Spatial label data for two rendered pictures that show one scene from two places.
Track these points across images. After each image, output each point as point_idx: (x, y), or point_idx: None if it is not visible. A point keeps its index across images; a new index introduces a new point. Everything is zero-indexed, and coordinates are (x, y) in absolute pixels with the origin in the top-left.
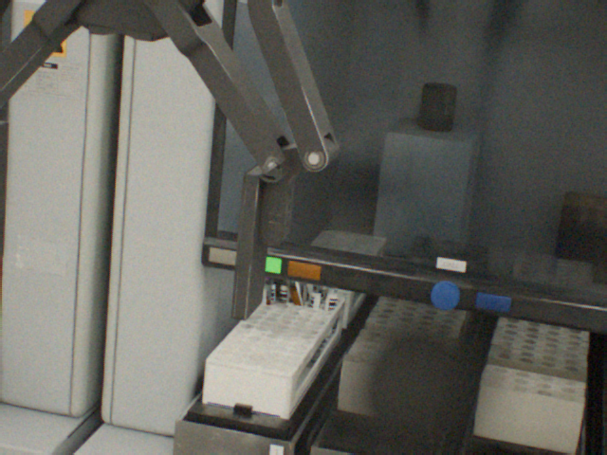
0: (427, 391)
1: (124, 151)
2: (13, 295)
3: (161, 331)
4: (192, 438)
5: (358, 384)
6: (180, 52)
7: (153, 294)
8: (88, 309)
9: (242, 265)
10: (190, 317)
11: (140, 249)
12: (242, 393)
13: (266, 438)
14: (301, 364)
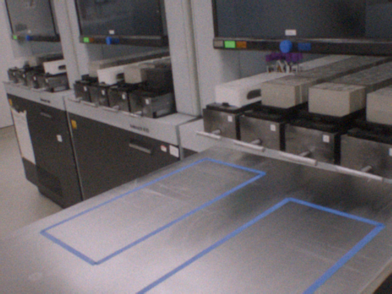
0: (290, 93)
1: (192, 9)
2: (174, 71)
3: (211, 79)
4: (207, 115)
5: (266, 92)
6: None
7: (207, 64)
8: (193, 74)
9: None
10: (218, 72)
11: (201, 47)
12: (225, 98)
13: (226, 113)
14: (250, 86)
